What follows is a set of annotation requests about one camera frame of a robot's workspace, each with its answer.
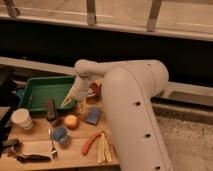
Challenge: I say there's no green plastic tray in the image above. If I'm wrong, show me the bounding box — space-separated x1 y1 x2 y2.
19 76 76 113

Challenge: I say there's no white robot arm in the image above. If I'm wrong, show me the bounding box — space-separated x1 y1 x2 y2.
62 60 173 171

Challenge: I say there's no dark brown bottle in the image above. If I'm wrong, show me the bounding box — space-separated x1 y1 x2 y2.
45 99 60 127

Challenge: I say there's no white tapered gripper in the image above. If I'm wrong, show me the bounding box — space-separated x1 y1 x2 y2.
61 76 92 114

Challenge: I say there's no blue sponge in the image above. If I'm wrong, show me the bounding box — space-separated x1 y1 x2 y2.
86 107 101 125

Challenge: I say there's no orange carrot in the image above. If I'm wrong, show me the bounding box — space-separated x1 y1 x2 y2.
81 132 101 155

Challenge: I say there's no blue cup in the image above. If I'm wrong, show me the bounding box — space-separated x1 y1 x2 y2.
52 126 68 145

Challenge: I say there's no dark tool bottom left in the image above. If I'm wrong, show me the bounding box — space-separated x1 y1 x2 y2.
15 154 51 163

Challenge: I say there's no yellow red apple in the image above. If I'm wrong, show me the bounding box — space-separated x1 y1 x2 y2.
64 115 79 130

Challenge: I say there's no white paper cup stack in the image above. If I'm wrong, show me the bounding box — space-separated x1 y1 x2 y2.
11 108 33 130

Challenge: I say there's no metal fork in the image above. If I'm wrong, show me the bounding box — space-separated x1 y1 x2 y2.
48 129 57 159

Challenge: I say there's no small dark object left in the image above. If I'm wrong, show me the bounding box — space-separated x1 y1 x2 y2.
3 139 20 153

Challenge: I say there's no orange red bowl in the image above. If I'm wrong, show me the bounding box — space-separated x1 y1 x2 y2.
88 82 101 98

